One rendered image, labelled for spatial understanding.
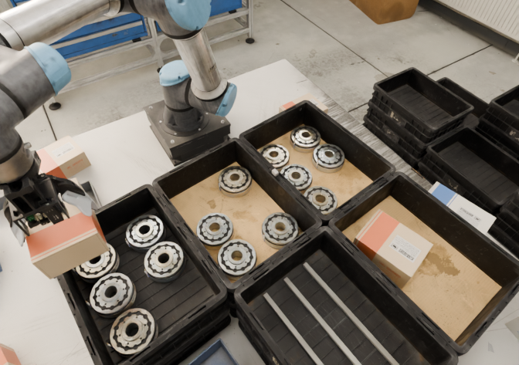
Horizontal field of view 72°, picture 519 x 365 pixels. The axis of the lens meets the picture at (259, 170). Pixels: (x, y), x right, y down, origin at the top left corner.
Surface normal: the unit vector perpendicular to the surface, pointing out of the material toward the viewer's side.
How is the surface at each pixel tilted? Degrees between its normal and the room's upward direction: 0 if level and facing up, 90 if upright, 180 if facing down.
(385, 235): 0
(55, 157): 0
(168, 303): 0
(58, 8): 48
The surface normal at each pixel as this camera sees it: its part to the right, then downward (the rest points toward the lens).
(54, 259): 0.54, 0.66
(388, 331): 0.01, -0.63
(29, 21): 0.71, -0.23
